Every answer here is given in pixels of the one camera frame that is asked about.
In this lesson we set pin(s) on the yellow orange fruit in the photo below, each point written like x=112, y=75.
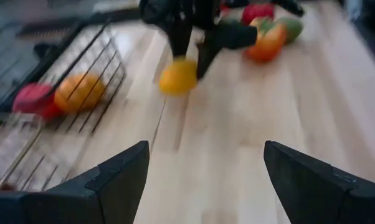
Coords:
x=176, y=79

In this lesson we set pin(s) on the red tomato with green calyx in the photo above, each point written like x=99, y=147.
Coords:
x=257, y=12

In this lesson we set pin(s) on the orange pepper with green stem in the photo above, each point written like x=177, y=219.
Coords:
x=265, y=46

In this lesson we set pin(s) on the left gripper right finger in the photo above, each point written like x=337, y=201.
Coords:
x=315, y=196

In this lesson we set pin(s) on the plain orange bell pepper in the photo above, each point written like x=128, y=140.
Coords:
x=78, y=93

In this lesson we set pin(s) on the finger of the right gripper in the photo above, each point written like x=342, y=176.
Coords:
x=228, y=35
x=180, y=40

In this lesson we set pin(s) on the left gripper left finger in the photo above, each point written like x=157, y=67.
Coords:
x=119, y=186

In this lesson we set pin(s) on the red bell pepper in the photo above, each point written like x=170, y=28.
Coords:
x=31, y=99

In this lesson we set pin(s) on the green avocado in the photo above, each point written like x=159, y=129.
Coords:
x=291, y=29

